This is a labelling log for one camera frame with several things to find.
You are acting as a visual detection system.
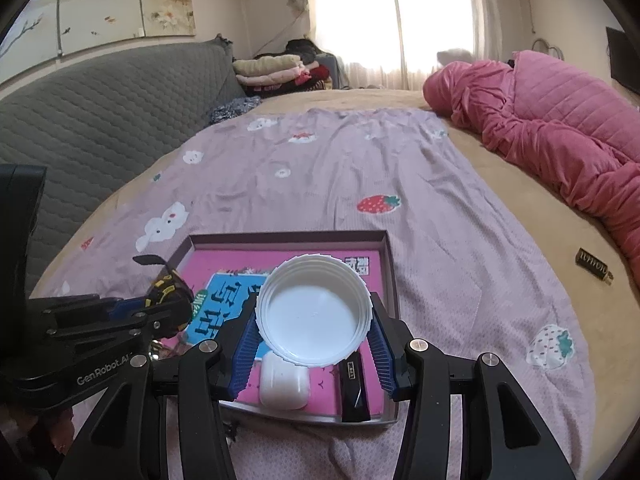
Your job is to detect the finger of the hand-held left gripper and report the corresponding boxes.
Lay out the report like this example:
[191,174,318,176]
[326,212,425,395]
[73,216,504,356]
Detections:
[44,305,193,343]
[30,292,151,322]

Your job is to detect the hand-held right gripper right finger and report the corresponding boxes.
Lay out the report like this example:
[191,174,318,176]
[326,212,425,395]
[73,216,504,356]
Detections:
[367,292,576,480]

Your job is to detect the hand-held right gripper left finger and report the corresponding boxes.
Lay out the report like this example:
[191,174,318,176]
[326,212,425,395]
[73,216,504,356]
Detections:
[55,295,261,480]

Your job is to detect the white earbuds case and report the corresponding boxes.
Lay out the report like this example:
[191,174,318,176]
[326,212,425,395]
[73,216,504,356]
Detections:
[258,351,310,410]

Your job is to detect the yellow black tape measure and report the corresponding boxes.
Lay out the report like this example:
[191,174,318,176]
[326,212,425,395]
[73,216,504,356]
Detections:
[132,255,195,338]

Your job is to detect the shallow brown cardboard box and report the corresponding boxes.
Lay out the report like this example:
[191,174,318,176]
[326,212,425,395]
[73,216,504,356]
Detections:
[165,230,401,427]

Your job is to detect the white plastic lid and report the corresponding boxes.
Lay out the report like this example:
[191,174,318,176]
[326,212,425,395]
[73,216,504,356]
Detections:
[255,254,373,366]

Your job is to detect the pink book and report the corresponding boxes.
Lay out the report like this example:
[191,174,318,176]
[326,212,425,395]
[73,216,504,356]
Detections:
[175,249,388,418]

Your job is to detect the grey quilted headboard cover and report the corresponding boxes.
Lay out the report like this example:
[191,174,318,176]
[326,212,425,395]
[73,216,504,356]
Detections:
[0,40,248,306]

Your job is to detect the beige bed sheet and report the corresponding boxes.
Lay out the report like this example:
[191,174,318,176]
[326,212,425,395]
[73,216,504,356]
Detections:
[260,87,640,480]

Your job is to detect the purple strawberry print sheet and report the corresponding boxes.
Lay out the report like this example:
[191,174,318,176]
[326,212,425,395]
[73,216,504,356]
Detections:
[30,107,601,480]

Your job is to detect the dark patterned cloth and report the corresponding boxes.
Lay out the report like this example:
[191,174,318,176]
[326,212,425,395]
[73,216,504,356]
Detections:
[207,96,263,127]

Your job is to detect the red garment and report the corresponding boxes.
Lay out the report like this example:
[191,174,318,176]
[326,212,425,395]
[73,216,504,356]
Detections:
[295,62,332,92]

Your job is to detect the beige folded blankets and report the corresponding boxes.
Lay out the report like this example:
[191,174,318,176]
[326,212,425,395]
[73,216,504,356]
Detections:
[232,55,307,87]

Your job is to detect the pink quilted blanket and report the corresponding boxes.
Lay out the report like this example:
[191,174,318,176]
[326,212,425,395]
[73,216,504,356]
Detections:
[422,50,640,281]

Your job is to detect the black garment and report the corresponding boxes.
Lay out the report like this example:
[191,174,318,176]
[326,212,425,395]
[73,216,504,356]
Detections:
[285,39,322,62]

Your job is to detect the white sheer curtains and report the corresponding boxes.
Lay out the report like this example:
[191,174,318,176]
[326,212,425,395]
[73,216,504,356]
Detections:
[300,0,502,92]

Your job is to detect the black television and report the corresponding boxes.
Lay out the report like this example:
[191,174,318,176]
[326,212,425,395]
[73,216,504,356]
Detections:
[606,26,640,97]

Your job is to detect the black rectangular keychain tag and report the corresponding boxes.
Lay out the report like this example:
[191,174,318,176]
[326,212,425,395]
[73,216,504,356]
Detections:
[575,247,615,286]

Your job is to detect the floral wall mural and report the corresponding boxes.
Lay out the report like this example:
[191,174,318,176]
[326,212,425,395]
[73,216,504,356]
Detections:
[0,0,236,96]

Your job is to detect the white wire rack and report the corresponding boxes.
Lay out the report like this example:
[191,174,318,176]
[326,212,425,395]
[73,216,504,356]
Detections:
[530,37,567,62]

